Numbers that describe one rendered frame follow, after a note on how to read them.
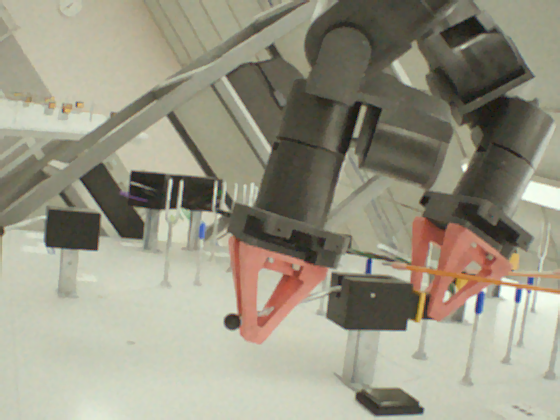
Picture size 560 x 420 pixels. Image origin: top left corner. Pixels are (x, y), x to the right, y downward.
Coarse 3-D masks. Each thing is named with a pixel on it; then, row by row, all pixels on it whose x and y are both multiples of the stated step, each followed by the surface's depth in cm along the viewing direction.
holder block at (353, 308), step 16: (336, 272) 54; (352, 272) 55; (352, 288) 51; (368, 288) 51; (384, 288) 52; (400, 288) 52; (336, 304) 53; (352, 304) 51; (368, 304) 52; (384, 304) 52; (400, 304) 52; (336, 320) 53; (352, 320) 51; (368, 320) 52; (384, 320) 52; (400, 320) 52
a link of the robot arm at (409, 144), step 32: (352, 32) 43; (320, 64) 44; (352, 64) 44; (320, 96) 46; (352, 96) 45; (384, 96) 47; (416, 96) 49; (384, 128) 48; (416, 128) 48; (448, 128) 48; (384, 160) 49; (416, 160) 49
